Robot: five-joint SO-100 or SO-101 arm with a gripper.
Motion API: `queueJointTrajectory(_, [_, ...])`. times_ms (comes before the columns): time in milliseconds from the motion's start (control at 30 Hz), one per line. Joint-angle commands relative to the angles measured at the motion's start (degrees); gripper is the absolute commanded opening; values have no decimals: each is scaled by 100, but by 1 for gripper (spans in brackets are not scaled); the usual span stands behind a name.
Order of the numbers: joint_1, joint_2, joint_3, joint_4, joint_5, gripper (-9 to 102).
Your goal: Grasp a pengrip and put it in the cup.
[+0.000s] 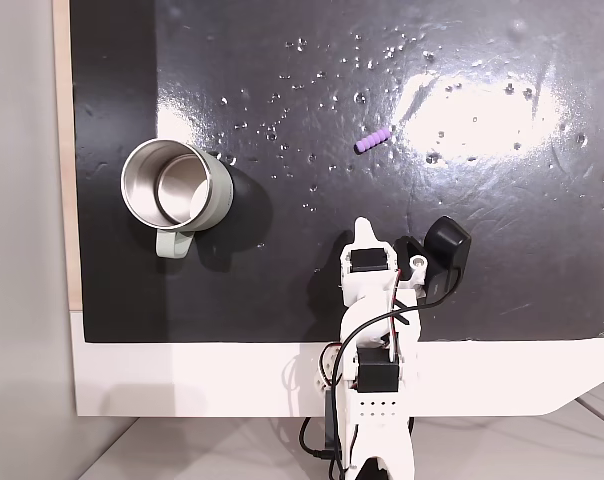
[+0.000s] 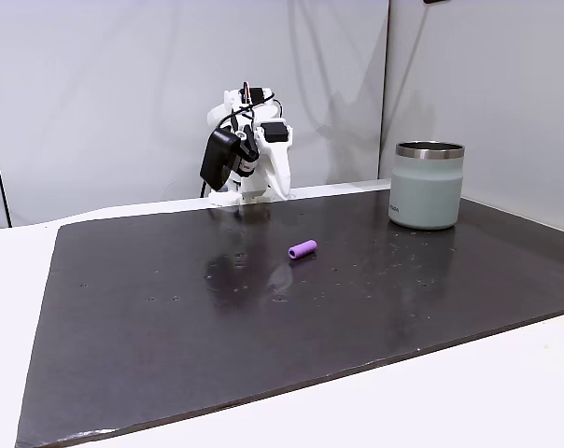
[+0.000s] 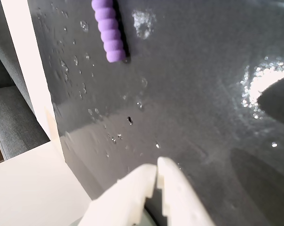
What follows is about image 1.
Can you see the black table mat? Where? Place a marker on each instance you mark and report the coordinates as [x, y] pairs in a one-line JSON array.
[[282, 250]]

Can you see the pale green steel cup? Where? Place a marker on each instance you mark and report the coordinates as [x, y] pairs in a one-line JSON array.
[[182, 185]]

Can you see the wooden board strip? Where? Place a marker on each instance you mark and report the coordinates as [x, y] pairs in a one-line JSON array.
[[64, 150]]

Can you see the purple ribbed pen grip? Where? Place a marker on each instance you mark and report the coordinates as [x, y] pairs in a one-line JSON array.
[[372, 140]]

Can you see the black oval camera box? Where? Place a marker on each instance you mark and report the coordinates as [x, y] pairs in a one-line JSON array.
[[447, 240]]

